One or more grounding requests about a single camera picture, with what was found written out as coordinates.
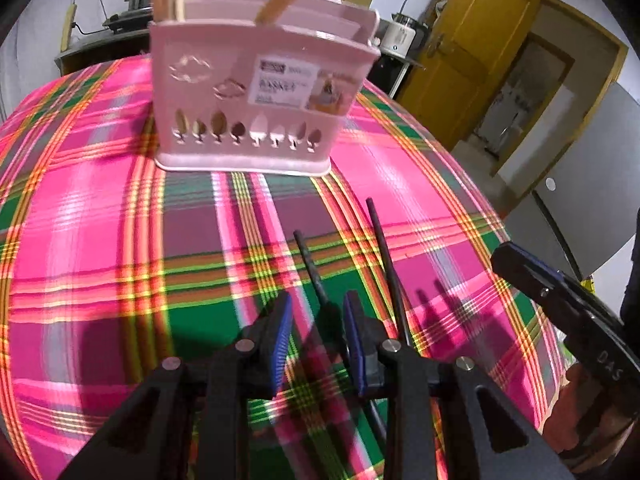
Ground grey door panel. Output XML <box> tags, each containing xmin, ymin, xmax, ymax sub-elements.
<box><xmin>500</xmin><ymin>82</ymin><xmax>640</xmax><ymax>281</ymax></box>

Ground black chopstick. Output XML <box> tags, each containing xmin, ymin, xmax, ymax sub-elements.
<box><xmin>366</xmin><ymin>198</ymin><xmax>415</xmax><ymax>353</ymax></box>
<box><xmin>293</xmin><ymin>231</ymin><xmax>333</xmax><ymax>313</ymax></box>

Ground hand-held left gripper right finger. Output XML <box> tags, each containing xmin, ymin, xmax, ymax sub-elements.
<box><xmin>342</xmin><ymin>291</ymin><xmax>576</xmax><ymax>480</ymax></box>

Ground person's right hand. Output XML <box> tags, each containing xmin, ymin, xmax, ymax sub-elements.
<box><xmin>562</xmin><ymin>362</ymin><xmax>632</xmax><ymax>468</ymax></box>

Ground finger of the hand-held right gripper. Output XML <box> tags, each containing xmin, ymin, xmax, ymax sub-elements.
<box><xmin>490</xmin><ymin>241</ymin><xmax>601</xmax><ymax>343</ymax></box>

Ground pink plastic utensil basket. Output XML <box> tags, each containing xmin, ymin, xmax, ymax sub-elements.
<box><xmin>148</xmin><ymin>0</ymin><xmax>381</xmax><ymax>177</ymax></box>

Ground pink plaid tablecloth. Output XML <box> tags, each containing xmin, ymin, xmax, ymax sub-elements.
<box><xmin>0</xmin><ymin>52</ymin><xmax>568</xmax><ymax>480</ymax></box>

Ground white electric kettle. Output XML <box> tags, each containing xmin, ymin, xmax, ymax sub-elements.
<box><xmin>382</xmin><ymin>10</ymin><xmax>418</xmax><ymax>56</ymax></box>

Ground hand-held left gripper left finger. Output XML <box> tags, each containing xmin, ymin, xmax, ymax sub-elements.
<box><xmin>57</xmin><ymin>291</ymin><xmax>294</xmax><ymax>480</ymax></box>

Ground yellow wooden door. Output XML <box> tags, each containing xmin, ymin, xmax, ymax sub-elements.
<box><xmin>395</xmin><ymin>0</ymin><xmax>543</xmax><ymax>153</ymax></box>

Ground yellow door frame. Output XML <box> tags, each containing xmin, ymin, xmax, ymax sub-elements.
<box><xmin>450</xmin><ymin>0</ymin><xmax>630</xmax><ymax>181</ymax></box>

